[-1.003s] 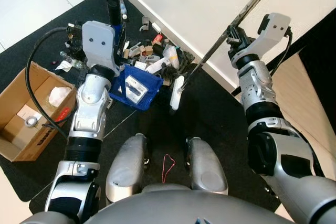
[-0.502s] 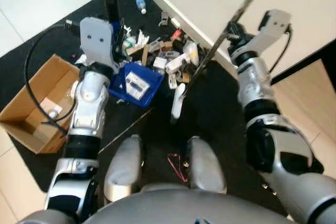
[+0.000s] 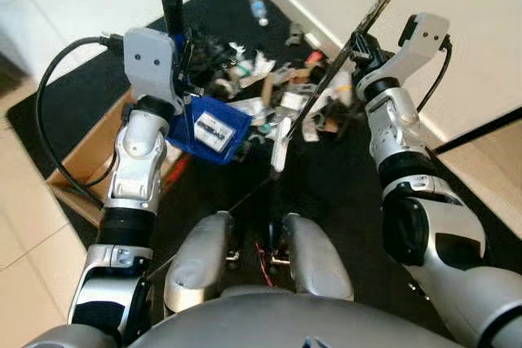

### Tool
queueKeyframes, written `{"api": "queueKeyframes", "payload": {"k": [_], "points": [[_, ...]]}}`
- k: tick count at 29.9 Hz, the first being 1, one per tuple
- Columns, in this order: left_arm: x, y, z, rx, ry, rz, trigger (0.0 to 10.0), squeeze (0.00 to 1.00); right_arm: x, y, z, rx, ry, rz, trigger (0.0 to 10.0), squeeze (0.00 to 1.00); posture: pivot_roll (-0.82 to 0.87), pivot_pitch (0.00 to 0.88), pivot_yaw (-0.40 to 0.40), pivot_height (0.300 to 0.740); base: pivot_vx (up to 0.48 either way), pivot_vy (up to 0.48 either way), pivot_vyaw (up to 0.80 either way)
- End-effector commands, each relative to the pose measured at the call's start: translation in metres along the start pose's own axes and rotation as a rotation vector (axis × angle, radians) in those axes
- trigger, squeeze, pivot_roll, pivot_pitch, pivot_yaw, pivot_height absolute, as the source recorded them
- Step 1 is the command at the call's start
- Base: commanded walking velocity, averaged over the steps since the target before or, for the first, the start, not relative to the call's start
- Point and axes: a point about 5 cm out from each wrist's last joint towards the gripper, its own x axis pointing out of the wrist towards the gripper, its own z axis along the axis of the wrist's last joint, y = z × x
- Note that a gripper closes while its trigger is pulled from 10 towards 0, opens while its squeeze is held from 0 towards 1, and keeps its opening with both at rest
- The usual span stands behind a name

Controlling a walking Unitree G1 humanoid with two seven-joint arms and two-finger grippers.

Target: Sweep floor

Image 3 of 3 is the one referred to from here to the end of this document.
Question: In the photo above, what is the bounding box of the blue plastic dustpan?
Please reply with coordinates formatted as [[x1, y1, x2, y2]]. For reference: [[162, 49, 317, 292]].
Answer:
[[167, 30, 252, 167]]

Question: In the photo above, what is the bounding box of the small white grey carton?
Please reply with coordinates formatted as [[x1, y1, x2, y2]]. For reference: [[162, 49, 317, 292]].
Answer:
[[196, 113, 235, 153]]

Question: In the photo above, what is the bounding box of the grey plastic buckle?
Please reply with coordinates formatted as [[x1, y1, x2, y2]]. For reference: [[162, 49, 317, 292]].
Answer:
[[285, 24, 323, 47]]

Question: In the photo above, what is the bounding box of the clear plastic water bottle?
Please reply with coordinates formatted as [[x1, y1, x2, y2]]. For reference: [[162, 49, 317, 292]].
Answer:
[[247, 0, 270, 27]]

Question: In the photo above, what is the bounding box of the open empty cardboard box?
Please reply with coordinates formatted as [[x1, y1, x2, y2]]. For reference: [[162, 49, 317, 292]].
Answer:
[[45, 91, 192, 227]]

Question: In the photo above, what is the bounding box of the silver left robot leg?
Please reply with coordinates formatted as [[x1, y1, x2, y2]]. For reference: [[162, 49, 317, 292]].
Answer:
[[163, 211, 239, 316]]

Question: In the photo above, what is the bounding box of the silver robot leg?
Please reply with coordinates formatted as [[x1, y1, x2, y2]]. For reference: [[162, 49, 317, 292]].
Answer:
[[281, 214, 356, 300], [163, 211, 239, 316]]

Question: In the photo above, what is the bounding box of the silver right robot leg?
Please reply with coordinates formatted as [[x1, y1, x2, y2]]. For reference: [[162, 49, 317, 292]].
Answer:
[[281, 214, 356, 300]]

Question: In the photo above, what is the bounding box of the grey robot torso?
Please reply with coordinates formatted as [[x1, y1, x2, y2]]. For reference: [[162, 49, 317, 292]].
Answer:
[[24, 287, 522, 348]]

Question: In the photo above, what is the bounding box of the black tangled cable bundle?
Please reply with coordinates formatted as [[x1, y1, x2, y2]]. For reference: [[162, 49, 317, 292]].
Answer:
[[192, 29, 246, 80]]

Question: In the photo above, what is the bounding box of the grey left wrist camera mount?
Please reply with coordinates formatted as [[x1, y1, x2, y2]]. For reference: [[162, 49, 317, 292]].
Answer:
[[122, 26, 192, 117]]

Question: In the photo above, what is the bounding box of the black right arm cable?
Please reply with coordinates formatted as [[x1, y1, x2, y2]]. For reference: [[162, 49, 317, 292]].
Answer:
[[416, 34, 454, 112]]

